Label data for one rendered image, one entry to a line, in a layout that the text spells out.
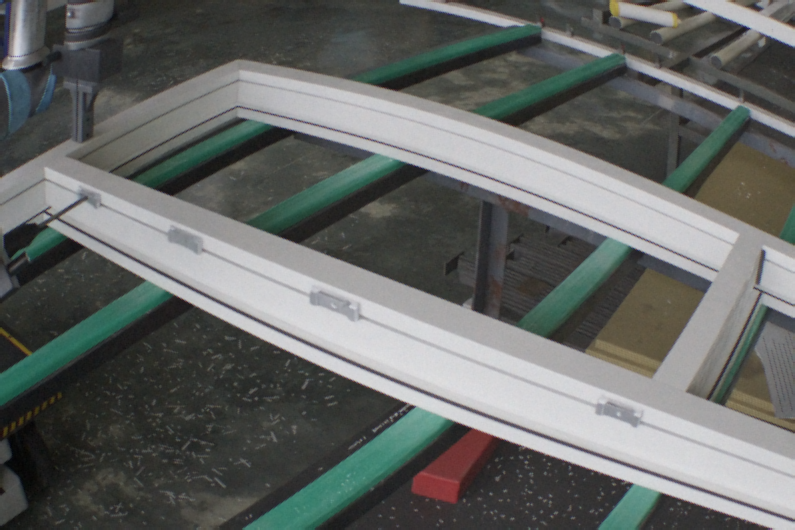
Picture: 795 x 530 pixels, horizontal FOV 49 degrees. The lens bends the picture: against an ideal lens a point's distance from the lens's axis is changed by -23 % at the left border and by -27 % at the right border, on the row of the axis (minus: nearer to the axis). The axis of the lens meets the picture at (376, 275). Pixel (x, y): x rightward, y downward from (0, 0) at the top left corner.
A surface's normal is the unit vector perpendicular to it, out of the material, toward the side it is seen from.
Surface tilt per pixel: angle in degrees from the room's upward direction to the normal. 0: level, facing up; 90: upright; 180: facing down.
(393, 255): 0
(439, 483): 90
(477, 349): 90
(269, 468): 0
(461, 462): 0
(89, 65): 90
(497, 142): 90
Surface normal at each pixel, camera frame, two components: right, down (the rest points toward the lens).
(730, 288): 0.04, -0.87
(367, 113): -0.57, 0.38
